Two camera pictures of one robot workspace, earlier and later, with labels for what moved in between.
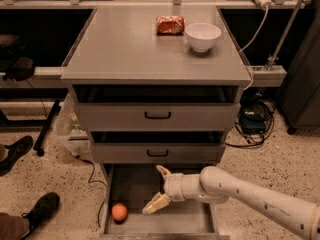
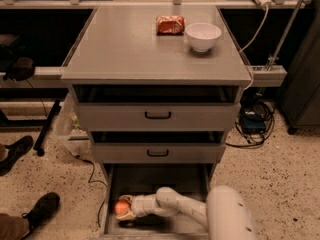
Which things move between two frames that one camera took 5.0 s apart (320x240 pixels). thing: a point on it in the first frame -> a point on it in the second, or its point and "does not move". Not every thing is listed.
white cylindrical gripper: x=173 y=186 -> x=139 y=206
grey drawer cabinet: x=158 y=90 does not move
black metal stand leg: x=40 y=143 does not move
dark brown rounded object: x=22 y=69 does not move
